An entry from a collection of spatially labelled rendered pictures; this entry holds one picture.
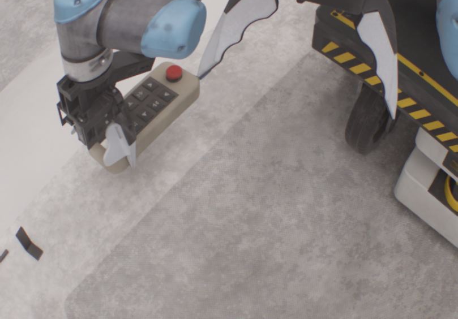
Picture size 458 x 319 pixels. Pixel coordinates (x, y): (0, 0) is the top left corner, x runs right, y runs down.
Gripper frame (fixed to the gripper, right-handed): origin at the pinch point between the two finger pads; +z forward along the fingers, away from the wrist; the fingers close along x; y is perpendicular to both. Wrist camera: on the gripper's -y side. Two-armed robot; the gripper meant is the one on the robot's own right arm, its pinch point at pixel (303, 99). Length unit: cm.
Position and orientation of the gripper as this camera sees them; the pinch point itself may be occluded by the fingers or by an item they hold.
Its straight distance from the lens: 47.5
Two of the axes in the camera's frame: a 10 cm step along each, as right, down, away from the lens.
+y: 1.1, -5.2, 8.5
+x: -9.8, -1.8, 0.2
